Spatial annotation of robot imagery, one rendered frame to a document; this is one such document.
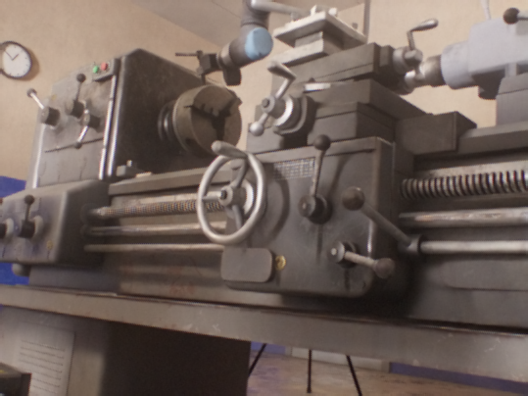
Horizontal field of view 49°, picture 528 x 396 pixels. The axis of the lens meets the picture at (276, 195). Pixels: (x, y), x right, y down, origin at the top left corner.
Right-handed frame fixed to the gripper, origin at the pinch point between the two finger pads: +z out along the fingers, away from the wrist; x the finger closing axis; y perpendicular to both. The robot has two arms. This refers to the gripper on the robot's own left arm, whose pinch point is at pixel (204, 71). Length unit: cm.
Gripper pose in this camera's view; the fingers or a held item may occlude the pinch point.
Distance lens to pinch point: 209.3
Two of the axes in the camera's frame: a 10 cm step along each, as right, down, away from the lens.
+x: -7.6, 1.5, -6.3
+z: -6.2, 0.9, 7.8
